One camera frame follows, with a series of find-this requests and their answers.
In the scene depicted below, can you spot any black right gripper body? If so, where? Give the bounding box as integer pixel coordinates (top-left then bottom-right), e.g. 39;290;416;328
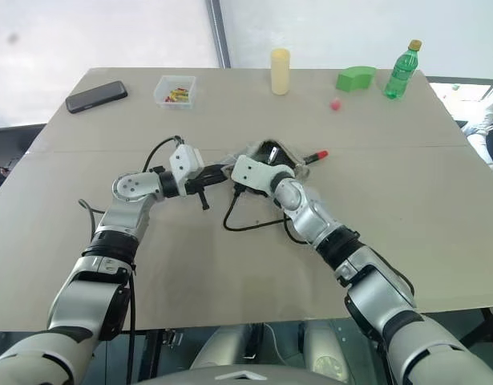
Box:
231;180;272;199

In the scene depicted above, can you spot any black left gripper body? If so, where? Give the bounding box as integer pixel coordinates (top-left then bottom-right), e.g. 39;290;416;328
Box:
184;165;216;198

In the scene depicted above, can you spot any grey plaid pouch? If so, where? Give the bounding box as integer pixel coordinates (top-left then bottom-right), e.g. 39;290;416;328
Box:
218;137;313;182

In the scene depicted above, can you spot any black marker with red cap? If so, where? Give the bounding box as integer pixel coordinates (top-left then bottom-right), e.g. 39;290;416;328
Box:
303;149;331;165

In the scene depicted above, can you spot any small colourful pieces pile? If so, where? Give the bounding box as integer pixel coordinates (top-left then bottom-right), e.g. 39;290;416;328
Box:
162;84;191;104

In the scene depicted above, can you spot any clear plastic box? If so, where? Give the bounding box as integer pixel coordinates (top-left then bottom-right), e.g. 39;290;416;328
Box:
152;74;198;110

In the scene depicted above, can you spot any cream cylinder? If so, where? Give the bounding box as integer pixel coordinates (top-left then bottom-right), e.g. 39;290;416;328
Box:
270;47;292;96

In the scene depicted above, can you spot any black smartphone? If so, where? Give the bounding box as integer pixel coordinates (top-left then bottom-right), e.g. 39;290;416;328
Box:
65;80;129;115

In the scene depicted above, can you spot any green curved block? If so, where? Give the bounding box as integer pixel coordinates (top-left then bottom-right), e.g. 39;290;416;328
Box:
335;65;378;94

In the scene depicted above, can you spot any dark grey chest plate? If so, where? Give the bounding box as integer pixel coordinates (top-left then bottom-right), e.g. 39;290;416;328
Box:
131;363;351;385

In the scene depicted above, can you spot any green plastic bottle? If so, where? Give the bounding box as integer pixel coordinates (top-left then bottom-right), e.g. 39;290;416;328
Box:
383;38;424;101

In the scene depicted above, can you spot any person's white-clad leg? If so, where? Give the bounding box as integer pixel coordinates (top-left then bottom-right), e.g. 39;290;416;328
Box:
460;95;493;177

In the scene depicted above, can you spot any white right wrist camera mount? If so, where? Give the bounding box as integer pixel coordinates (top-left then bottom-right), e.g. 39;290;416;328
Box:
230;153;285;194

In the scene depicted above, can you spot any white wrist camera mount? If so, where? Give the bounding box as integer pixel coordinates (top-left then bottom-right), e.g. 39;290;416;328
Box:
230;153;285;194
168;144;204;184

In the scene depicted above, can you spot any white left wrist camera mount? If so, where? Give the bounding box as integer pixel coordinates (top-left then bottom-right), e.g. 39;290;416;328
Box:
168;144;204;184

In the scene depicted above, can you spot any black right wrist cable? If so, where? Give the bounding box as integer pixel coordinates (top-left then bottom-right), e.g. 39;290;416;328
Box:
222;191;312;246

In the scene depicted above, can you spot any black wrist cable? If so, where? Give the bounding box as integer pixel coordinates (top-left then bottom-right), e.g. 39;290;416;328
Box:
143;136;185;174
222;191;312;246

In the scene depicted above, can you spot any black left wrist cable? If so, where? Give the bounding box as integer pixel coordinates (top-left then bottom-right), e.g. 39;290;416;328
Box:
143;136;185;174

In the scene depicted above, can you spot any silver metal bracket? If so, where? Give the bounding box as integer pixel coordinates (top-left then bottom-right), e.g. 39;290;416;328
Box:
163;327;184;348

